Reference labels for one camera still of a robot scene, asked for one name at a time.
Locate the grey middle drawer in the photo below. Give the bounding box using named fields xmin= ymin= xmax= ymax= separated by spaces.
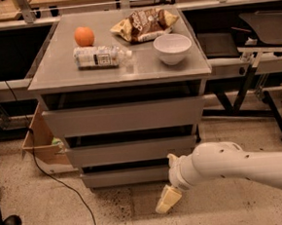
xmin=65 ymin=135 xmax=195 ymax=168

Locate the grey drawer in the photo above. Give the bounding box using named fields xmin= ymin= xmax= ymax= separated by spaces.
xmin=65 ymin=135 xmax=195 ymax=168
xmin=81 ymin=166 xmax=169 ymax=189
xmin=43 ymin=96 xmax=204 ymax=137

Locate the cardboard box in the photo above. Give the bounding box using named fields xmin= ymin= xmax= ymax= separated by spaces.
xmin=21 ymin=105 xmax=74 ymax=174

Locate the grey bottom drawer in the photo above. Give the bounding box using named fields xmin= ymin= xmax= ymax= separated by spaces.
xmin=81 ymin=166 xmax=169 ymax=189

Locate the brown yellow chip bag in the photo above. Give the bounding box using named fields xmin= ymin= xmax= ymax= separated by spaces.
xmin=110 ymin=8 xmax=179 ymax=44

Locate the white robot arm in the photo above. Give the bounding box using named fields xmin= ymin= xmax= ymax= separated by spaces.
xmin=156 ymin=141 xmax=282 ymax=213

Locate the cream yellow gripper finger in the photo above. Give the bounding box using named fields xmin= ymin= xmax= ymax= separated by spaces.
xmin=156 ymin=185 xmax=182 ymax=213

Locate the black floor cable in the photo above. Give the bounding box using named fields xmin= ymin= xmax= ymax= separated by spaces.
xmin=3 ymin=74 xmax=98 ymax=225

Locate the orange fruit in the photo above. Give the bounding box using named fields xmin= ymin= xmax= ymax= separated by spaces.
xmin=74 ymin=26 xmax=95 ymax=47

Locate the white bowl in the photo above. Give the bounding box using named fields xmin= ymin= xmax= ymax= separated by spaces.
xmin=153 ymin=33 xmax=193 ymax=65

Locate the grey drawer cabinet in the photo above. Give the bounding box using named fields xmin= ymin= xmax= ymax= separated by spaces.
xmin=21 ymin=3 xmax=222 ymax=195

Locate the grey top drawer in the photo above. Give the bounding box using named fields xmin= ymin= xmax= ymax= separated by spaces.
xmin=43 ymin=96 xmax=204 ymax=137

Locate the clear plastic water bottle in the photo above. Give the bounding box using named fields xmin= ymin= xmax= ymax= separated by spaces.
xmin=73 ymin=45 xmax=132 ymax=68

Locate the black folding stand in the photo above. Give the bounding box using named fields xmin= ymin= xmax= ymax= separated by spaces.
xmin=196 ymin=41 xmax=282 ymax=149

